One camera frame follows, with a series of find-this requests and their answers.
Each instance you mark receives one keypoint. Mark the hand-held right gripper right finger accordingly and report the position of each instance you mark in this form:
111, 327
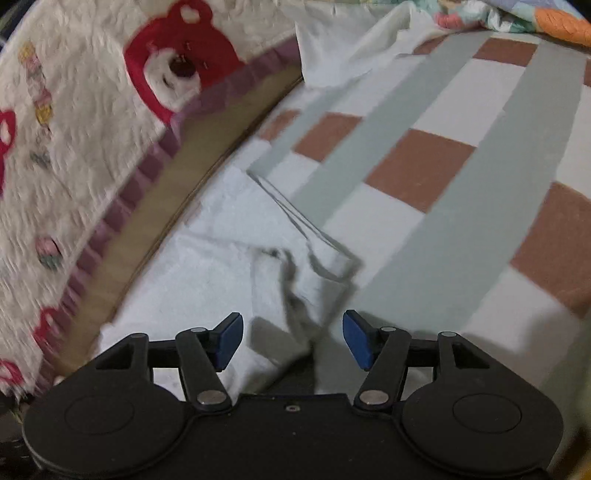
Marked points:
358, 339

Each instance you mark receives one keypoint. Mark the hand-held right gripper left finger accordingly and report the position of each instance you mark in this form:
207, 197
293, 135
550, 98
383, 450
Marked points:
228, 339

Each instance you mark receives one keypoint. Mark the light grey printed shirt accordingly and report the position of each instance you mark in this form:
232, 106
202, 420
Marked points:
207, 277

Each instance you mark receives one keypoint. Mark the checked mat with brown border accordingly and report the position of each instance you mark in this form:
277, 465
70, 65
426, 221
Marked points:
438, 207

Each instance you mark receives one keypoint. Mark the bear print quilted bedspread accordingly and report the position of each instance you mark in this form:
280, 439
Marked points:
83, 161

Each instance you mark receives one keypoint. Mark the white bed sheet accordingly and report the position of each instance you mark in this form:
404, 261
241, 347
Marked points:
341, 50

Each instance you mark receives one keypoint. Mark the floral quilt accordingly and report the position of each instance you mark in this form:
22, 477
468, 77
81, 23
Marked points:
531, 18

